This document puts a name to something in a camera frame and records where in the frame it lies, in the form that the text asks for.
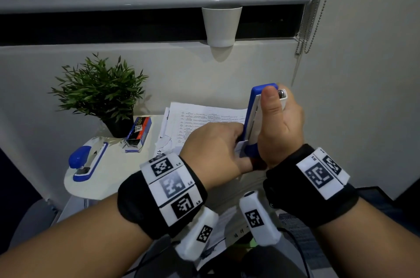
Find person's left hand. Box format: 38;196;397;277
179;122;254;190

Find blue staples box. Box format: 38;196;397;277
123;116;153;153

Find person's grey trousers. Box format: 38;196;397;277
134;245;310;278

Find black left wrist strap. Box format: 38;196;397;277
117;152;208;240

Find black left camera cable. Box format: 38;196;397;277
123;240;182;277

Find person's right hand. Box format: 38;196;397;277
257;83;305;169

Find black camera cable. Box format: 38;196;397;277
277;227;311;278
123;240;182;277

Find white hanging cup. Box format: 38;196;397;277
202;7;243;48

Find grey round stool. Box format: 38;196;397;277
8;199;60;250

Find person's left forearm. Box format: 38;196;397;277
0;193;154;278

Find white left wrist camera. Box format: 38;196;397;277
175;206;220;262

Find printed paper bundle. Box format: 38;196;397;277
196;140;284;271

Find stack of printed papers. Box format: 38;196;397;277
154;101;249;157

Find metal bead chain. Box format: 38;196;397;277
295;0;340;56

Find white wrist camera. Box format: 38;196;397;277
238;191;282;247
175;206;220;262

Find green potted plant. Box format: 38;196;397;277
49;53;149;139

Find blue white stapler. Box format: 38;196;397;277
68;138;109;183
238;83;288;159

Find person's right forearm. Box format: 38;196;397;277
313;197;420;278

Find black right camera cable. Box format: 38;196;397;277
277;227;311;278

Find dark window pane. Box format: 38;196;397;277
0;4;306;47

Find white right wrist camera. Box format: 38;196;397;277
238;191;282;247

